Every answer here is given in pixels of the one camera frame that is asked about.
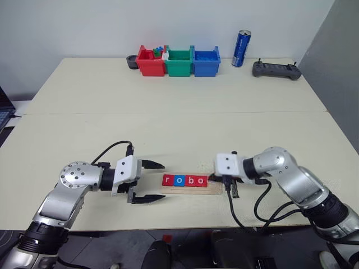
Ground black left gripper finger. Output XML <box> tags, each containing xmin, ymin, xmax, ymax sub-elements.
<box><xmin>131</xmin><ymin>194</ymin><xmax>167</xmax><ymax>205</ymax></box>
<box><xmin>140</xmin><ymin>159</ymin><xmax>166</xmax><ymax>170</ymax></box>

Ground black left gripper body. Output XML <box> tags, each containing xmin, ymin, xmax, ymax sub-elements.
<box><xmin>116</xmin><ymin>159</ymin><xmax>143</xmax><ymax>203</ymax></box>

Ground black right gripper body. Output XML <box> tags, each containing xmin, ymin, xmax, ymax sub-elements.
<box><xmin>220</xmin><ymin>174</ymin><xmax>243</xmax><ymax>188</ymax></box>

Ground wooden tile holder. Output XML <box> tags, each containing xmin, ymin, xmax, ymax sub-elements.
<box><xmin>160</xmin><ymin>171</ymin><xmax>224</xmax><ymax>196</ymax></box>

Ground dark rounded shape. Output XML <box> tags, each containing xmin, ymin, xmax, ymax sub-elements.
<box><xmin>142</xmin><ymin>240</ymin><xmax>172</xmax><ymax>269</ymax></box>

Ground red plastic storage bin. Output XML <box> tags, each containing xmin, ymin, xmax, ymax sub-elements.
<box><xmin>135</xmin><ymin>44</ymin><xmax>167</xmax><ymax>77</ymax></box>

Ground green plastic storage bin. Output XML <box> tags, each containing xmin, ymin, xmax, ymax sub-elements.
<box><xmin>163</xmin><ymin>45</ymin><xmax>195</xmax><ymax>77</ymax></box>

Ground dark grey round holder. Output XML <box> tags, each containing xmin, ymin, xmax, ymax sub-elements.
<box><xmin>126</xmin><ymin>54</ymin><xmax>140</xmax><ymax>71</ymax></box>

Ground blue plastic storage bin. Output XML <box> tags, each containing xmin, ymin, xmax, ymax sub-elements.
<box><xmin>192</xmin><ymin>45</ymin><xmax>222</xmax><ymax>78</ymax></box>

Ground green and blue toy bricks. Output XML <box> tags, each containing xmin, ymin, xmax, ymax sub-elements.
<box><xmin>152</xmin><ymin>44</ymin><xmax>170</xmax><ymax>60</ymax></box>

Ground grey handheld remote controller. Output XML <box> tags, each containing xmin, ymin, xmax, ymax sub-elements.
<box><xmin>251</xmin><ymin>58</ymin><xmax>303</xmax><ymax>82</ymax></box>

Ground blue drink can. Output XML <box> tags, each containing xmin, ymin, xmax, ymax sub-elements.
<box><xmin>231</xmin><ymin>29</ymin><xmax>252</xmax><ymax>68</ymax></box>

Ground laptop computer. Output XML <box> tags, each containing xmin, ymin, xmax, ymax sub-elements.
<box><xmin>0</xmin><ymin>85</ymin><xmax>17</xmax><ymax>132</ymax></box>

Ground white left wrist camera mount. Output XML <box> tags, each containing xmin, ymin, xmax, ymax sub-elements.
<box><xmin>111</xmin><ymin>156</ymin><xmax>141</xmax><ymax>197</ymax></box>

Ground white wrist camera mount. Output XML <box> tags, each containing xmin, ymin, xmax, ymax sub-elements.
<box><xmin>213</xmin><ymin>152</ymin><xmax>246</xmax><ymax>178</ymax></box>
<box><xmin>111</xmin><ymin>156</ymin><xmax>141</xmax><ymax>197</ymax></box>

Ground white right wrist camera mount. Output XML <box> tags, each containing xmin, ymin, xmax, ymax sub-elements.
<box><xmin>213</xmin><ymin>152</ymin><xmax>246</xmax><ymax>178</ymax></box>

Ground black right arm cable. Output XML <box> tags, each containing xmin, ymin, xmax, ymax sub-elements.
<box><xmin>227</xmin><ymin>179</ymin><xmax>315</xmax><ymax>234</ymax></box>

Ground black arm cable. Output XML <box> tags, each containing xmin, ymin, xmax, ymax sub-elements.
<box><xmin>227</xmin><ymin>179</ymin><xmax>315</xmax><ymax>234</ymax></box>
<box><xmin>90</xmin><ymin>140</ymin><xmax>135</xmax><ymax>166</ymax></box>

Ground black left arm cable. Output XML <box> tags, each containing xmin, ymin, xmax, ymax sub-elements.
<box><xmin>90</xmin><ymin>140</ymin><xmax>135</xmax><ymax>166</ymax></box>

